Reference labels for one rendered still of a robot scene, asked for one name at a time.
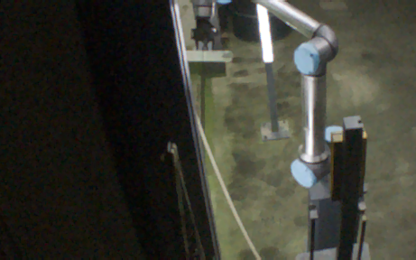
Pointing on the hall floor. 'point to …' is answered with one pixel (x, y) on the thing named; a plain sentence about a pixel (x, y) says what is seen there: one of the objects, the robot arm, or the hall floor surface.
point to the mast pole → (272, 95)
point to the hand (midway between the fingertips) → (204, 57)
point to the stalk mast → (349, 185)
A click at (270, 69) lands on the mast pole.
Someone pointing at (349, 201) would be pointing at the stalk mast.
